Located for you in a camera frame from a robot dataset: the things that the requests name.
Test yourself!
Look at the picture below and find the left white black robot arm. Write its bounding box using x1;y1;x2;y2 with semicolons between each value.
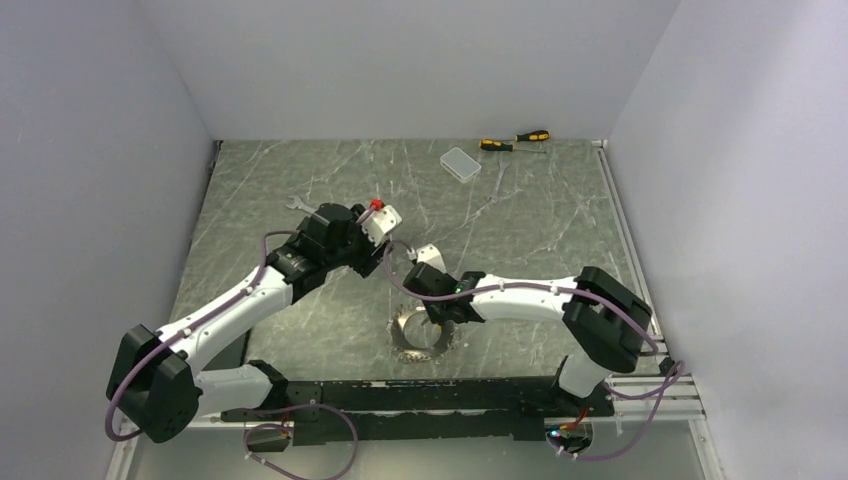
104;203;402;443

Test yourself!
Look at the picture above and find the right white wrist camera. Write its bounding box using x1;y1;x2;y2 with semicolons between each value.
407;243;448;273

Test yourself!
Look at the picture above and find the yellow black screwdriver front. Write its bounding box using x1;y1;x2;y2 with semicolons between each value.
478;139;546;154

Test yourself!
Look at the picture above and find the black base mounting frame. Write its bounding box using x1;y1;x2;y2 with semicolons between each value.
214;376;615;446

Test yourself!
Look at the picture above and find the large silver combination wrench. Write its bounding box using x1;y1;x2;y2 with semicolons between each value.
286;195;317;215

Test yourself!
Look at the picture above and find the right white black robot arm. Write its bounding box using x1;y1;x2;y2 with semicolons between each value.
400;261;656;415

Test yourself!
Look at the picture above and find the white plastic box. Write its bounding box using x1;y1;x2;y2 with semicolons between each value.
440;147;482;184

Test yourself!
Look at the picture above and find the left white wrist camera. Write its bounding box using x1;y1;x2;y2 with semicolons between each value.
356;198;402;247

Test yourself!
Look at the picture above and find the small silver wrench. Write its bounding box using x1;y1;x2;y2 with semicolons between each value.
486;158;511;204

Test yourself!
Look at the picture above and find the yellow black screwdriver rear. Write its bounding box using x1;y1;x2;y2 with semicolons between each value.
514;130;550;142

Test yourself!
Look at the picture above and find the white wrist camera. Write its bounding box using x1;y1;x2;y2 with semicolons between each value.
407;243;448;273
356;198;402;247

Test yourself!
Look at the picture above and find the aluminium rail frame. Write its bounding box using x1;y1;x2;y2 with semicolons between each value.
105;374;723;480

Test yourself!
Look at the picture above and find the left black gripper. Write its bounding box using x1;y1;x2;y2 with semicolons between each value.
325;204;394;277

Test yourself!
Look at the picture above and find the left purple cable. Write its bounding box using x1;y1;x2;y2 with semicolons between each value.
104;208;360;480

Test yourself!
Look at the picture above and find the yellow black screwdriver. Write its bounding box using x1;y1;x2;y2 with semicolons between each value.
478;139;546;154
514;130;550;142

